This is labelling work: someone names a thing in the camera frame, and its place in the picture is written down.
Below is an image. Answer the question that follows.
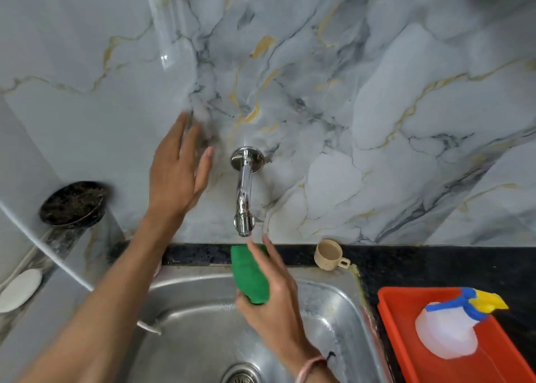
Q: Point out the person's left hand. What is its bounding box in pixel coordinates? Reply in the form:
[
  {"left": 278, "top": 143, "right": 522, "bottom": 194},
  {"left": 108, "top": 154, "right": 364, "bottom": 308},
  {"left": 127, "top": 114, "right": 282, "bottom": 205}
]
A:
[{"left": 147, "top": 112, "right": 214, "bottom": 225}]

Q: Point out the person's right hand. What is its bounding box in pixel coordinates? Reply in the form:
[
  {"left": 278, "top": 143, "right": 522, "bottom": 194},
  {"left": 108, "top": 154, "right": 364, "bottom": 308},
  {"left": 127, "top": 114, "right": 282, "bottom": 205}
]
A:
[{"left": 234, "top": 234, "right": 322, "bottom": 369}]

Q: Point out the green scrub cloth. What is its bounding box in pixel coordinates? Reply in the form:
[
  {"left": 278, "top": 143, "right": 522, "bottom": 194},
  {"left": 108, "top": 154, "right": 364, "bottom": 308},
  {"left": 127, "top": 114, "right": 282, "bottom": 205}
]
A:
[{"left": 230, "top": 244, "right": 271, "bottom": 306}]

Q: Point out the person's left forearm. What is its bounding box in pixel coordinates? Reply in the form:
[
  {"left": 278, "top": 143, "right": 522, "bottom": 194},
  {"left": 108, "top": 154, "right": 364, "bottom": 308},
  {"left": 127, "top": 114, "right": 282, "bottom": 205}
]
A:
[{"left": 19, "top": 213, "right": 185, "bottom": 383}]

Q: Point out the person's right forearm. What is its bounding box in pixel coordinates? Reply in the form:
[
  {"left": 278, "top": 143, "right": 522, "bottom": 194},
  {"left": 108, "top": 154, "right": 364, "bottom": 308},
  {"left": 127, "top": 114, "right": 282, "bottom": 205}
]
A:
[{"left": 294, "top": 353, "right": 341, "bottom": 383}]

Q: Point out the small beige cup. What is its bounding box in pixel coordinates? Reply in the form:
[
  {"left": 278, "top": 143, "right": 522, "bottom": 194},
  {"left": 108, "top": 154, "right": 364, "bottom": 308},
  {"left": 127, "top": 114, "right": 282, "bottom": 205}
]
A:
[{"left": 314, "top": 239, "right": 351, "bottom": 270}]

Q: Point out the stainless steel sink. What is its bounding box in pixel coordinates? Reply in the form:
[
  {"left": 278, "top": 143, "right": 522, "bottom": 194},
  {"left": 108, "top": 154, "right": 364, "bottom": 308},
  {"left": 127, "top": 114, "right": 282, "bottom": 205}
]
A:
[{"left": 116, "top": 263, "right": 395, "bottom": 383}]

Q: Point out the round metal sink drain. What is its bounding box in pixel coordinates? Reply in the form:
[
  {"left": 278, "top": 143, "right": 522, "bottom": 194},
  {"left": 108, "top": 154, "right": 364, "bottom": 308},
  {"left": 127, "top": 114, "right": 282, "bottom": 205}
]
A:
[{"left": 220, "top": 362, "right": 264, "bottom": 383}]

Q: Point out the black round dish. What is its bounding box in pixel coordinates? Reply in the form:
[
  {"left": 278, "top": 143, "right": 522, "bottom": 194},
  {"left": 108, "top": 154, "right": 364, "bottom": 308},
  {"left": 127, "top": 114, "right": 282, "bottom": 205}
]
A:
[{"left": 39, "top": 180, "right": 111, "bottom": 229}]

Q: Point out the red plastic tray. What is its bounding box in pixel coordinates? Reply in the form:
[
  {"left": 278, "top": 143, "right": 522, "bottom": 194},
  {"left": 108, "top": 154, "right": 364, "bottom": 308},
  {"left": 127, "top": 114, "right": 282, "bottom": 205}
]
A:
[{"left": 377, "top": 286, "right": 536, "bottom": 383}]

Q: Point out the white spray bottle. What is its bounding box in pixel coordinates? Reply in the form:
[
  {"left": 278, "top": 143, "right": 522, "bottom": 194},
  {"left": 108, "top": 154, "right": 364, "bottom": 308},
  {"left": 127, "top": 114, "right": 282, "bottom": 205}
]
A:
[{"left": 415, "top": 287, "right": 510, "bottom": 361}]

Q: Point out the white oval soap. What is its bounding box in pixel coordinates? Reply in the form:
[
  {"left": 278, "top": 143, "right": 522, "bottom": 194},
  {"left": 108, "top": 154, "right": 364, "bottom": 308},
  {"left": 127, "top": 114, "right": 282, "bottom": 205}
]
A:
[{"left": 0, "top": 268, "right": 43, "bottom": 314}]

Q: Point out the chrome wall faucet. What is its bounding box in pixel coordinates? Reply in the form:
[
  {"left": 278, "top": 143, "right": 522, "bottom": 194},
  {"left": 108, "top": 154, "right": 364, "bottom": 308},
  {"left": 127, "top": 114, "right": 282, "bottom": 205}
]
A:
[{"left": 229, "top": 146, "right": 267, "bottom": 238}]

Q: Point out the pink thread bracelet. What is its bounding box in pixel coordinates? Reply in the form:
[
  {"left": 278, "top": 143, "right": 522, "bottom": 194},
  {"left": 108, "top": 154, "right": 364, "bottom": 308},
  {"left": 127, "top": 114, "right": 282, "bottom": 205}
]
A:
[{"left": 295, "top": 355, "right": 328, "bottom": 383}]

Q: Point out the white curved cable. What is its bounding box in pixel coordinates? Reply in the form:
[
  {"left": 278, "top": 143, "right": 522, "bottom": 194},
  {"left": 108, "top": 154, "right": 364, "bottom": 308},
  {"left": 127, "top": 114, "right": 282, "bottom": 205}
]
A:
[{"left": 0, "top": 202, "right": 94, "bottom": 292}]

